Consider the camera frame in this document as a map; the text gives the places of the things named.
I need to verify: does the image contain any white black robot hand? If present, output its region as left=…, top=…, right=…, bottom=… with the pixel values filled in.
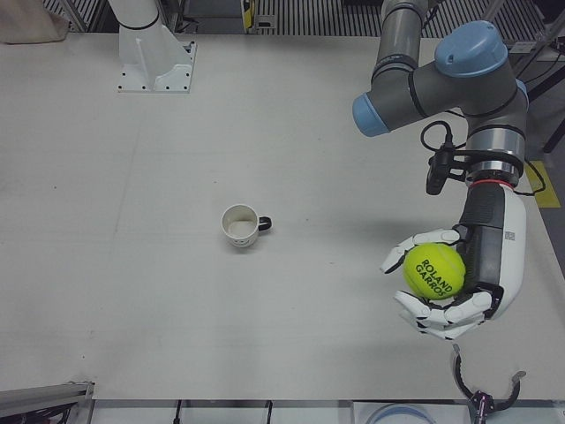
left=380, top=180, right=528, bottom=342

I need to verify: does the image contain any black curved clamp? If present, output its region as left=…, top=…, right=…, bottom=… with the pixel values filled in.
left=448, top=343, right=527, bottom=424

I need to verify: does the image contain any yellow tennis ball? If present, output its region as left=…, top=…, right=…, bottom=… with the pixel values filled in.
left=402, top=243, right=467, bottom=301

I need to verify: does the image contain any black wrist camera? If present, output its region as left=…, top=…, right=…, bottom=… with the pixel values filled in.
left=425, top=149, right=469, bottom=196

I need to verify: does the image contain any white mug with black handle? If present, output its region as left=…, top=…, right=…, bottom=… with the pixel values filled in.
left=221, top=203, right=274, bottom=250

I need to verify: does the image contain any beige cloth bag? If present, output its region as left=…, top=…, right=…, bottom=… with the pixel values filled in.
left=0, top=0, right=70, bottom=44

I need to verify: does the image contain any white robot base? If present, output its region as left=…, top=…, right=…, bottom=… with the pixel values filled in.
left=107, top=0, right=199, bottom=94

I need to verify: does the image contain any black camera cable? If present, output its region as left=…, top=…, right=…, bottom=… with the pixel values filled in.
left=420, top=119, right=469, bottom=155

